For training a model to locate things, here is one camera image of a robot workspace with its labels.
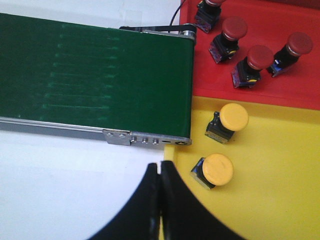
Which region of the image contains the aluminium conveyor rail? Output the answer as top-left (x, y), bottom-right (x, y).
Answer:
top-left (0, 116), bottom-right (192, 146)
top-left (141, 23), bottom-right (197, 47)

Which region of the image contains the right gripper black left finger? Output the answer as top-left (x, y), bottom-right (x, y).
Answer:
top-left (90, 163), bottom-right (160, 240)

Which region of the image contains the red emergency stop button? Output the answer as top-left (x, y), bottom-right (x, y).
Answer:
top-left (208, 16), bottom-right (248, 64)

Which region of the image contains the red plastic bin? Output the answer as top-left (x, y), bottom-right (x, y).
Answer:
top-left (180, 0), bottom-right (320, 110)

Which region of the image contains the far aluminium conveyor rail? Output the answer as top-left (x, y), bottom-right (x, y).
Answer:
top-left (141, 23), bottom-right (197, 47)

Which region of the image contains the yellow push button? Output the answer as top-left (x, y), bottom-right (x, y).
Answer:
top-left (205, 103), bottom-right (249, 144)
top-left (190, 153), bottom-right (234, 190)

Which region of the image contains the black cable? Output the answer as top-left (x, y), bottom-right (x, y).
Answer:
top-left (168, 0), bottom-right (191, 27)

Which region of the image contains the green conveyor belt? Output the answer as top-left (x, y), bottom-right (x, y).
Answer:
top-left (0, 13), bottom-right (195, 144)

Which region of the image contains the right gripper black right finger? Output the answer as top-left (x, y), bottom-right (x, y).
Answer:
top-left (160, 160), bottom-right (243, 240)

